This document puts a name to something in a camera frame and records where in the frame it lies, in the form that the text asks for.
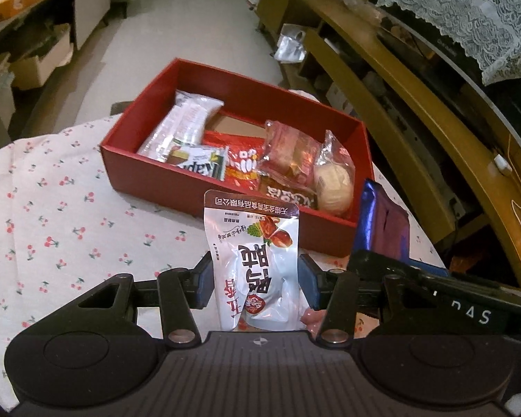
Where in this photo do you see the pink sausages packet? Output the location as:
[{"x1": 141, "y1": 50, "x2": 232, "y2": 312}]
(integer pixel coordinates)
[{"x1": 300, "y1": 308, "x2": 326, "y2": 339}]

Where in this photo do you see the white date snack pouch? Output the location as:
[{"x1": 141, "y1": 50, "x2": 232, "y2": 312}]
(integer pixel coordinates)
[{"x1": 204, "y1": 189, "x2": 301, "y2": 332}]

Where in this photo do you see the purple blue snack bag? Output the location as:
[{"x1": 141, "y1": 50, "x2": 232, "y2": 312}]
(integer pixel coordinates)
[{"x1": 352, "y1": 179, "x2": 449, "y2": 277}]

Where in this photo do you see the red snack packet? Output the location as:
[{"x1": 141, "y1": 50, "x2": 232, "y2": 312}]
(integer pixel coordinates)
[{"x1": 203, "y1": 131, "x2": 264, "y2": 191}]

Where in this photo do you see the brown bread packet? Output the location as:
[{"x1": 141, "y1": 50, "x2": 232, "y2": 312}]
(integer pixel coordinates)
[{"x1": 258, "y1": 174, "x2": 317, "y2": 209}]

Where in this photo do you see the white bun packet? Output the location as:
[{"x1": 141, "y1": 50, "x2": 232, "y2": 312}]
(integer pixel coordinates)
[{"x1": 313, "y1": 130, "x2": 356, "y2": 218}]

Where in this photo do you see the white wafer packet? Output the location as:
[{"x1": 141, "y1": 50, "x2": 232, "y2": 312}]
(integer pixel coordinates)
[{"x1": 137, "y1": 90, "x2": 224, "y2": 162}]

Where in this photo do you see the pink cake packet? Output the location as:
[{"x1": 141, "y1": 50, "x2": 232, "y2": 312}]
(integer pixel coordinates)
[{"x1": 258, "y1": 121, "x2": 321, "y2": 188}]

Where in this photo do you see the red cardboard box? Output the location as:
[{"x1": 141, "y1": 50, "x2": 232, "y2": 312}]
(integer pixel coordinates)
[{"x1": 100, "y1": 58, "x2": 373, "y2": 257}]

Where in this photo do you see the cherry print tablecloth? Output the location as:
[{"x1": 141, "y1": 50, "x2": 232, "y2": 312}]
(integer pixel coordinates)
[{"x1": 0, "y1": 90, "x2": 444, "y2": 414}]

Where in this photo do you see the white cardboard box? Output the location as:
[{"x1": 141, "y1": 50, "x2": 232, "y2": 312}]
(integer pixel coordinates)
[{"x1": 10, "y1": 24, "x2": 73, "y2": 90}]

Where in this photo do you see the silver foil bag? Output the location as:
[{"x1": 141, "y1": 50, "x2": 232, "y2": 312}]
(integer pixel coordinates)
[{"x1": 274, "y1": 24, "x2": 307, "y2": 64}]

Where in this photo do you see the cluttered coffee table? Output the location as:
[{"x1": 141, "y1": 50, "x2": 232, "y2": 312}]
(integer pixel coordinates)
[{"x1": 0, "y1": 0, "x2": 111, "y2": 148}]

